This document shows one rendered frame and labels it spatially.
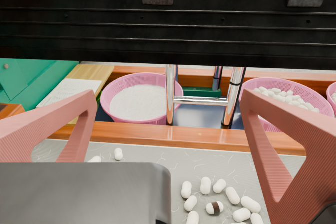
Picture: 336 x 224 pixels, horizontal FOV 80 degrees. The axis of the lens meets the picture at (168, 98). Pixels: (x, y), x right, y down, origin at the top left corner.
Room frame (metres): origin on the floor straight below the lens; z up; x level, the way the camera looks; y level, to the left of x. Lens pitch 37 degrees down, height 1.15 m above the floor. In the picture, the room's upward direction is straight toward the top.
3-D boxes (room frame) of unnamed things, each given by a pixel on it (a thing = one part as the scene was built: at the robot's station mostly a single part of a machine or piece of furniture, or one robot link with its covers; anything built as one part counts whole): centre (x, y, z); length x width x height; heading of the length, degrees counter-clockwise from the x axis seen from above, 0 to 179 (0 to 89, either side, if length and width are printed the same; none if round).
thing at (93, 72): (0.56, 0.30, 0.77); 0.33 x 0.15 x 0.01; 175
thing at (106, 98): (0.54, 0.08, 0.72); 0.27 x 0.27 x 0.10
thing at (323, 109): (0.50, -0.36, 0.72); 0.27 x 0.27 x 0.10
